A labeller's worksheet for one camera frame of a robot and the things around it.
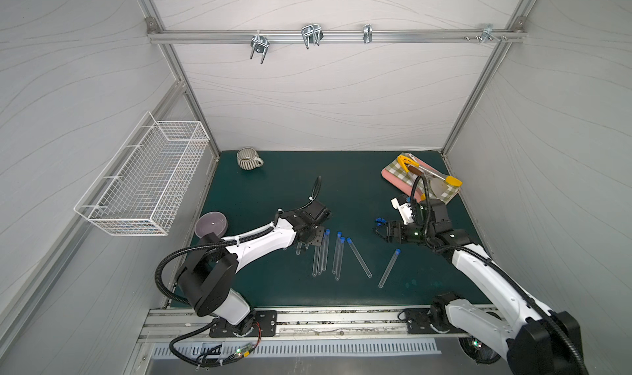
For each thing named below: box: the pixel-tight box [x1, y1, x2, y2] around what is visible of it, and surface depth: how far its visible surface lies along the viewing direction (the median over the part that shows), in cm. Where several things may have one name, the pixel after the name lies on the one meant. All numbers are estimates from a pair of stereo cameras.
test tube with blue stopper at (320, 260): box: [317, 245, 324, 276], surface depth 88 cm
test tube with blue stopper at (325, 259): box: [322, 228, 331, 273], surface depth 90 cm
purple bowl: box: [194, 211, 228, 239], surface depth 93 cm
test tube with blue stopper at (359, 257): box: [346, 237, 373, 279], surface depth 88 cm
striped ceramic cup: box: [236, 146, 265, 171], surface depth 113 cm
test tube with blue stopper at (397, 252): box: [377, 248, 402, 289], surface depth 86 cm
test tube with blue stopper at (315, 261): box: [311, 246, 319, 278], surface depth 87 cm
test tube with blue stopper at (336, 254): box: [332, 231, 342, 275], surface depth 90 cm
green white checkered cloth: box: [385, 152, 461, 204], surface depth 113 cm
